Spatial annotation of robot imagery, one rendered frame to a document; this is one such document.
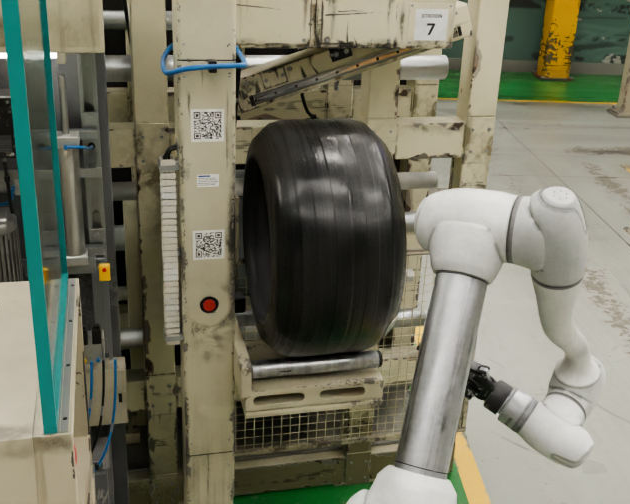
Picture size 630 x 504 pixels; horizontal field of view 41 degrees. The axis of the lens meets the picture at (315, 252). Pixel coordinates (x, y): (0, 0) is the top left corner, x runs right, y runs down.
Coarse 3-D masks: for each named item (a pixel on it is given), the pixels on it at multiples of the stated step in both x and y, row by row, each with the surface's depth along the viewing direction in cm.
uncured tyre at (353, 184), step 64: (320, 128) 201; (256, 192) 236; (320, 192) 188; (384, 192) 192; (256, 256) 239; (320, 256) 187; (384, 256) 190; (256, 320) 219; (320, 320) 193; (384, 320) 199
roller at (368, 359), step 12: (252, 360) 211; (264, 360) 211; (276, 360) 211; (288, 360) 212; (300, 360) 212; (312, 360) 213; (324, 360) 213; (336, 360) 214; (348, 360) 215; (360, 360) 215; (372, 360) 216; (252, 372) 210; (264, 372) 210; (276, 372) 211; (288, 372) 211; (300, 372) 212; (312, 372) 213
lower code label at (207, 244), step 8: (200, 232) 200; (208, 232) 200; (216, 232) 201; (200, 240) 201; (208, 240) 201; (216, 240) 202; (200, 248) 201; (208, 248) 202; (216, 248) 202; (200, 256) 202; (208, 256) 203; (216, 256) 203
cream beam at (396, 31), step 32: (256, 0) 208; (288, 0) 210; (320, 0) 212; (352, 0) 213; (384, 0) 215; (416, 0) 218; (448, 0) 220; (256, 32) 211; (288, 32) 213; (320, 32) 215; (352, 32) 217; (384, 32) 218; (448, 32) 223
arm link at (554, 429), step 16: (544, 400) 195; (560, 400) 192; (528, 416) 190; (544, 416) 189; (560, 416) 189; (576, 416) 190; (528, 432) 189; (544, 432) 188; (560, 432) 187; (576, 432) 187; (544, 448) 188; (560, 448) 187; (576, 448) 186; (592, 448) 188; (560, 464) 190; (576, 464) 187
